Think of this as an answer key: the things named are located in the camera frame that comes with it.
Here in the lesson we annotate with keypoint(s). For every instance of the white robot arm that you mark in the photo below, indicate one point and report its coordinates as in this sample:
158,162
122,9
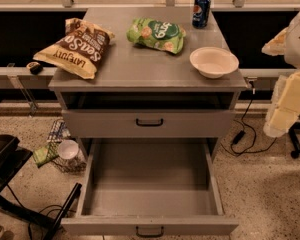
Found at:
292,48

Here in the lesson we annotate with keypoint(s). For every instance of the small black round object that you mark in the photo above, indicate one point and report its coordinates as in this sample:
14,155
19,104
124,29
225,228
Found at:
34,67

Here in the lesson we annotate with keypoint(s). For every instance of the open grey middle drawer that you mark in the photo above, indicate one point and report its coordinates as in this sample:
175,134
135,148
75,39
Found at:
149,188

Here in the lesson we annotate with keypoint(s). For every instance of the green rice chip bag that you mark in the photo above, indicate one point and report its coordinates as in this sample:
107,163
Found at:
155,34

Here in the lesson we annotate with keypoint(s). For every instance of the closed grey upper drawer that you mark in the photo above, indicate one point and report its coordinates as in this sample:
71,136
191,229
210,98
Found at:
147,124

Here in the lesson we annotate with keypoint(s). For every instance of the green packet on floor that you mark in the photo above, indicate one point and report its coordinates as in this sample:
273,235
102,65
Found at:
45,154

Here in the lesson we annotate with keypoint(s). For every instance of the brown and yellow chip bag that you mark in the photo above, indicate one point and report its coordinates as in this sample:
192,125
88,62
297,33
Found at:
80,51

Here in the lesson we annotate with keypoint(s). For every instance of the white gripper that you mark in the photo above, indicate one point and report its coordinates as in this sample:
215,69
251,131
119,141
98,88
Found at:
299,40

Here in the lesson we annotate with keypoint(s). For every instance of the blue pepsi can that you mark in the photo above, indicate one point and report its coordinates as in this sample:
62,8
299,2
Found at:
201,9

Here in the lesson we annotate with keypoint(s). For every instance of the white bowl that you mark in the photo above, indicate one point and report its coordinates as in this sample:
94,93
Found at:
214,62

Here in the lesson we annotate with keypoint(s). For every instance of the grey drawer cabinet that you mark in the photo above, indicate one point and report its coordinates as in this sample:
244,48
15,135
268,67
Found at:
136,78

